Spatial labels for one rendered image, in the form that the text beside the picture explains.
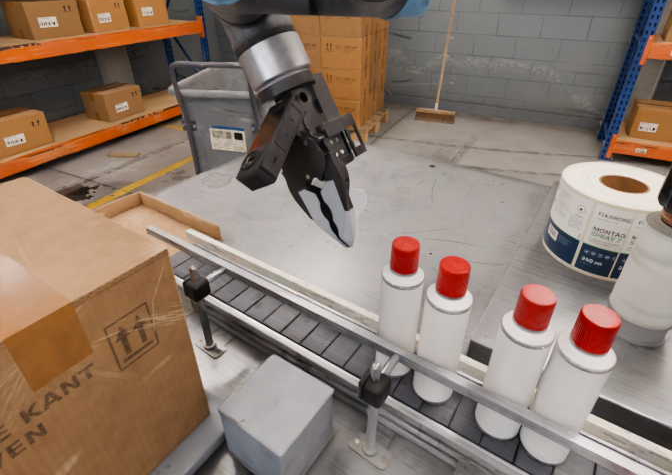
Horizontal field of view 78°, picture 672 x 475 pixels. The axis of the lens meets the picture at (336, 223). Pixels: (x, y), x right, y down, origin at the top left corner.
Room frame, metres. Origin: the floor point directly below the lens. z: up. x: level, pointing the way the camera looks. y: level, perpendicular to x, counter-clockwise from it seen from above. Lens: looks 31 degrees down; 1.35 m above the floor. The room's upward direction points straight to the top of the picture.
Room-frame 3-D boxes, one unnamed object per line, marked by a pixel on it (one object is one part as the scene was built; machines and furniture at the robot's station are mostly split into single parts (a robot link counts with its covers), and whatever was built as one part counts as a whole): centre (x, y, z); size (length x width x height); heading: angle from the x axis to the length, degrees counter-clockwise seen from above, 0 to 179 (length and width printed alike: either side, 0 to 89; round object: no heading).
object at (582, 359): (0.28, -0.24, 0.98); 0.05 x 0.05 x 0.20
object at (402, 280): (0.39, -0.08, 0.98); 0.05 x 0.05 x 0.20
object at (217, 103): (2.63, 0.59, 0.48); 0.89 x 0.63 x 0.96; 172
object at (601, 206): (0.67, -0.52, 0.95); 0.20 x 0.20 x 0.14
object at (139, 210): (0.75, 0.46, 0.85); 0.30 x 0.26 x 0.04; 56
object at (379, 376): (0.31, -0.05, 0.91); 0.07 x 0.03 x 0.16; 146
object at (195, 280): (0.48, 0.19, 0.91); 0.07 x 0.03 x 0.16; 146
